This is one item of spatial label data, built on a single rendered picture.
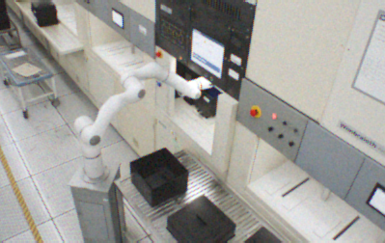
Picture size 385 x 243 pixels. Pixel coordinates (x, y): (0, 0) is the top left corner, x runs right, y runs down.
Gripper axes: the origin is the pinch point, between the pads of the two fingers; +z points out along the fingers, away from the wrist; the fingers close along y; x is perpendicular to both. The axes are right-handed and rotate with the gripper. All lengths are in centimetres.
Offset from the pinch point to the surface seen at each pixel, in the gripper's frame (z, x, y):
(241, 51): -30, 51, 50
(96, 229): -109, -88, 9
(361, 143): -30, 41, 124
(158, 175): -65, -42, 24
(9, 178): -149, -118, -113
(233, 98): -30, 21, 50
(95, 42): -23, -30, -167
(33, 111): -96, -118, -211
